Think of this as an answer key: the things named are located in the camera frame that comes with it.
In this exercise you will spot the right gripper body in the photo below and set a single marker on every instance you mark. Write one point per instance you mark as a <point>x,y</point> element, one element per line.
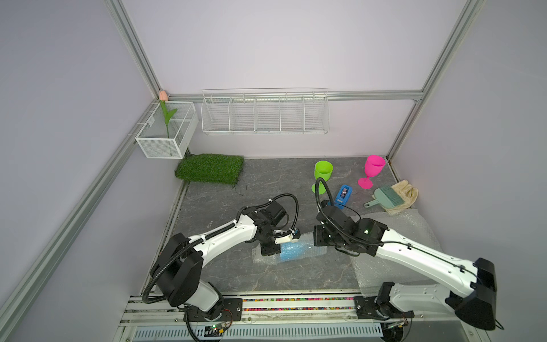
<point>322,239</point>

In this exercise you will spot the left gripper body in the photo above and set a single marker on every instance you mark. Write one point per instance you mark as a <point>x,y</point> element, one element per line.
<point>267,244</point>

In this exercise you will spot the blue tape dispenser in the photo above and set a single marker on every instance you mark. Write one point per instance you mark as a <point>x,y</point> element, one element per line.
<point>343,196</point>

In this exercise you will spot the blue plastic wine glass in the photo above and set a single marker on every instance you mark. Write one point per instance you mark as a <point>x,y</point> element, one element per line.
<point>296,251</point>

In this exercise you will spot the green plastic wine glass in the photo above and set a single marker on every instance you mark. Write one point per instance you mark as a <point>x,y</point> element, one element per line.
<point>323,169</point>

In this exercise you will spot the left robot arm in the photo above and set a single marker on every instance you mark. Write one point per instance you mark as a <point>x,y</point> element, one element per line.
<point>175,277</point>

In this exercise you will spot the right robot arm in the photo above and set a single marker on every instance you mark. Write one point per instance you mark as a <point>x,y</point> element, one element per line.
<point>465,288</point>

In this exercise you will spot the bubble wrap sheet stack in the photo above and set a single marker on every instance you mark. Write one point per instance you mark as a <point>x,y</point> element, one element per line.
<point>372,272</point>

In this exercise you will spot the pink plastic wine glass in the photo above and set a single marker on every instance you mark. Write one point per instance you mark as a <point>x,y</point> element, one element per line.
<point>373,167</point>

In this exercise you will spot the green dustpan brush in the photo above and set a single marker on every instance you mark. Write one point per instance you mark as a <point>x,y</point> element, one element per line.
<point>386,197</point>

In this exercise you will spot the green artificial grass mat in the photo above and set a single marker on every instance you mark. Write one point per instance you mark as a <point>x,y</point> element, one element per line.
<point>211,168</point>

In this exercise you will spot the white mesh basket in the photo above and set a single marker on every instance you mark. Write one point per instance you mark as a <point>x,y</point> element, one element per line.
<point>152,137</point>

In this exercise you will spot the artificial pink tulip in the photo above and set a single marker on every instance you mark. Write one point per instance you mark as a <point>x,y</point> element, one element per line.
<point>167,113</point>

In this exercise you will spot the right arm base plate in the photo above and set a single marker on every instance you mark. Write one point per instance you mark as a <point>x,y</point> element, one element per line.
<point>368,308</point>

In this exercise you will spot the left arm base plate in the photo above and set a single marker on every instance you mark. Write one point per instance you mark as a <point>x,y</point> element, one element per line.
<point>226,309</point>

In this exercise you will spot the white wire shelf rack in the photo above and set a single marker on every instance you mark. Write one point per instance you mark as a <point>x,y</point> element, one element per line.
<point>273,112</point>

